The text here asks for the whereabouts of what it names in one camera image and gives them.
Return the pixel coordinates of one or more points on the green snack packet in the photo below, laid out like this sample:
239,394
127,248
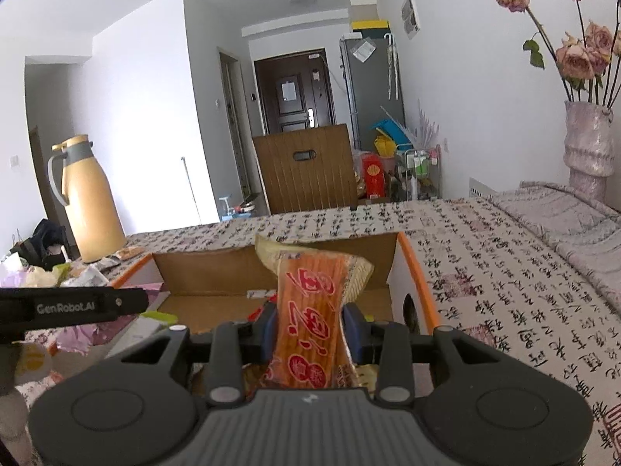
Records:
157,319

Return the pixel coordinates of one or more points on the yellow box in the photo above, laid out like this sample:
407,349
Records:
369,25

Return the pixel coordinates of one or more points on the large orange-red snack packet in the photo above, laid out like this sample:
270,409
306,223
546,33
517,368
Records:
310,310

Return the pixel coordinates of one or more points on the small orange packet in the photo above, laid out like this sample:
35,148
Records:
130,253

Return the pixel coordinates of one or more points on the clear plastic bundle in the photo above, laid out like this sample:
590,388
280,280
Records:
424,124

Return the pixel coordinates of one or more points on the dark brown door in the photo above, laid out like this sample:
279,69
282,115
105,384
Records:
293,107

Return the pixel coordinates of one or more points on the cream crumpled wrapper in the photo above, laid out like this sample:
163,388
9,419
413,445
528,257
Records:
41,276

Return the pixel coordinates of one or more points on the grey quilted cloth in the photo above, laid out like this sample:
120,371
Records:
558,223

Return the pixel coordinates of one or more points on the white mop pole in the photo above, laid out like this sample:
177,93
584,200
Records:
190,189

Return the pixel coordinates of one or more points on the wooden chair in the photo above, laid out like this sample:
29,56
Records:
305,179

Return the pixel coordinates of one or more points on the grey refrigerator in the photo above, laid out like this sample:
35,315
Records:
371,107

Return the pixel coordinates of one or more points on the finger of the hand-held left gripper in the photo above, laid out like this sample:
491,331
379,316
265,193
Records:
131,303

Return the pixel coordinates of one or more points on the white sachet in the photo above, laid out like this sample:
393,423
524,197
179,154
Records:
91,275

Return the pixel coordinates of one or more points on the yellow thermos jug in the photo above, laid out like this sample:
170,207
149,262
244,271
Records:
94,204

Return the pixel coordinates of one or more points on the calligraphy print tablecloth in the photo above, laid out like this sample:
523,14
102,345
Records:
485,276

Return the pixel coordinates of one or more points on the yellow bag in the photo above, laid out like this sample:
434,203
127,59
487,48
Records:
384,146

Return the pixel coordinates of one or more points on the puffy pink snack packet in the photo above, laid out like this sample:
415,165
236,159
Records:
156,296

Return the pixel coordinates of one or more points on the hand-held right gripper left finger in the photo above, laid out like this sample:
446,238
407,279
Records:
268,335

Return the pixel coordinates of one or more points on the red printed cardboard box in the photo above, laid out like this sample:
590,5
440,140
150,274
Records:
218,272

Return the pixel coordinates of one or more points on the bunch of dried pink roses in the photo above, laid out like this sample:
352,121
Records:
580,58

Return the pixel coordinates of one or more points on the white paper sheet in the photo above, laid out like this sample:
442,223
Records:
365,51

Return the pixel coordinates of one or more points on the white folded umbrella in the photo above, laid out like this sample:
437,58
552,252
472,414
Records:
392,68

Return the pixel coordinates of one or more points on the beige carton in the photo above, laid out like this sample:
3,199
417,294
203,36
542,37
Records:
364,8

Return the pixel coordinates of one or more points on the black bag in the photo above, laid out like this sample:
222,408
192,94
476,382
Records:
46,242

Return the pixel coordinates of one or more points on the red gift box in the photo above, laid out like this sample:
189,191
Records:
373,177

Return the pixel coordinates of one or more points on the blue plastic item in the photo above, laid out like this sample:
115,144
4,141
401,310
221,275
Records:
390,133

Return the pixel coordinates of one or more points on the pink ribbed vase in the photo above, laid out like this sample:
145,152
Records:
589,150

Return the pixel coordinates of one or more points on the white door notice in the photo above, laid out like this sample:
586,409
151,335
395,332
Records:
288,90

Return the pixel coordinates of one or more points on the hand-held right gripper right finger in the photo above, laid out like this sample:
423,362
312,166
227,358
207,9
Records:
351,332

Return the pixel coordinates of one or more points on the small green packet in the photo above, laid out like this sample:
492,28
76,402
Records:
62,272

